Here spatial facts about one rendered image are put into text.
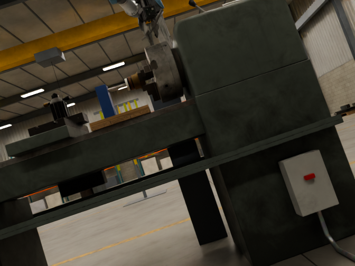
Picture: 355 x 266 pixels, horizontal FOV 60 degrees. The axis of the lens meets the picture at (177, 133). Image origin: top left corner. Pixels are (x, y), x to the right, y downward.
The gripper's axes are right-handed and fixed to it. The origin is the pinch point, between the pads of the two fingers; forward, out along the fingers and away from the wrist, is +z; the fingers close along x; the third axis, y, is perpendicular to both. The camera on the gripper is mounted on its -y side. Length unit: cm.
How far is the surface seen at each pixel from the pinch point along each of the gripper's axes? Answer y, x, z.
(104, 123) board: 3, -41, 36
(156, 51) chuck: 7.9, -3.9, 9.6
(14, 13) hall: -1139, 40, -440
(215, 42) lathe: 27.4, 18.8, 15.3
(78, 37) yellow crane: -1064, 218, -287
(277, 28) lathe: 40, 47, 18
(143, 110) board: 10.8, -21.8, 35.8
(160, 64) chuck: 10.9, -5.5, 16.3
